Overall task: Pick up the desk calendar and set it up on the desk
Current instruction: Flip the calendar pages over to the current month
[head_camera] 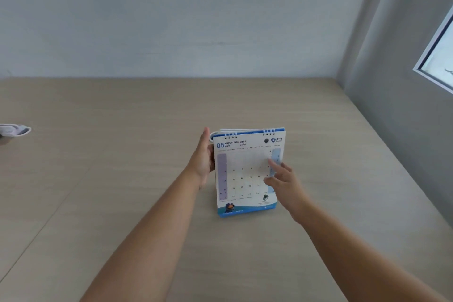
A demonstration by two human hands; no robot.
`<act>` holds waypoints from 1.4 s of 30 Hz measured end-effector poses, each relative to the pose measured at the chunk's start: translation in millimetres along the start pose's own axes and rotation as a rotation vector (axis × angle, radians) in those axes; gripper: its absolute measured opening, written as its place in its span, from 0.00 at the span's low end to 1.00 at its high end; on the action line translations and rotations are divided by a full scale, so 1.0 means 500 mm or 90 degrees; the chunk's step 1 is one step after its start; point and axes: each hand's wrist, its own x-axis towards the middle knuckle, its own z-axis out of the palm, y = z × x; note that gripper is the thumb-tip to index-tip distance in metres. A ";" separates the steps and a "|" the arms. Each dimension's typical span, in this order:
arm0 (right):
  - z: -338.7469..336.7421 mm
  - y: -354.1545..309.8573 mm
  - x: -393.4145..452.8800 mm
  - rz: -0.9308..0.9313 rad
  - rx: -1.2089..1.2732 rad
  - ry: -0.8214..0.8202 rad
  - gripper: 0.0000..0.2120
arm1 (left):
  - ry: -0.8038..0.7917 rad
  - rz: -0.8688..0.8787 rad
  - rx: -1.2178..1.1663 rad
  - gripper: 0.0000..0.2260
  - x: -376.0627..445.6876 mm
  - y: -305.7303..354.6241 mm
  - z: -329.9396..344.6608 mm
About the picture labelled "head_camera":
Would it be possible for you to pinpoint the white object with grey part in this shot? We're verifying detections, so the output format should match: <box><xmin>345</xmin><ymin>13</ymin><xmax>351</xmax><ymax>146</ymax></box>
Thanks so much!
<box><xmin>0</xmin><ymin>123</ymin><xmax>32</xmax><ymax>139</ymax></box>

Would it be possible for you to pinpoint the window with white frame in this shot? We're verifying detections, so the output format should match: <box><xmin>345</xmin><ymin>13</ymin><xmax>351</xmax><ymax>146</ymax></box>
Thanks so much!
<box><xmin>413</xmin><ymin>6</ymin><xmax>453</xmax><ymax>95</ymax></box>

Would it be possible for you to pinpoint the white spiral desk calendar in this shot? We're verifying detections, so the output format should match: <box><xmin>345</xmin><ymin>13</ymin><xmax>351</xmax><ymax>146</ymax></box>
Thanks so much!
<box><xmin>210</xmin><ymin>128</ymin><xmax>287</xmax><ymax>218</ymax></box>

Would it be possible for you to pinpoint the person's right forearm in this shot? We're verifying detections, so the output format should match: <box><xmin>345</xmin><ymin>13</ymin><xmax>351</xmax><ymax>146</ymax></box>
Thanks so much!
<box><xmin>290</xmin><ymin>203</ymin><xmax>450</xmax><ymax>302</ymax></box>

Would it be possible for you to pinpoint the person's right hand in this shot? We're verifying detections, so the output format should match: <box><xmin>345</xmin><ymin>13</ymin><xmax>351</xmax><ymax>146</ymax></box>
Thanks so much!
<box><xmin>263</xmin><ymin>159</ymin><xmax>312</xmax><ymax>225</ymax></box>

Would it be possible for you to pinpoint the person's left forearm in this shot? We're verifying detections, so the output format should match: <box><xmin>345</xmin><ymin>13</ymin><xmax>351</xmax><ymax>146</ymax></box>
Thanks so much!
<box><xmin>80</xmin><ymin>170</ymin><xmax>201</xmax><ymax>302</ymax></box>

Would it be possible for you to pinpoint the person's left hand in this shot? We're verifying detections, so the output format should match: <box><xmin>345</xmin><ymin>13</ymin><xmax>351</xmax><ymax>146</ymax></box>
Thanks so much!
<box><xmin>186</xmin><ymin>127</ymin><xmax>216</xmax><ymax>189</ymax></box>

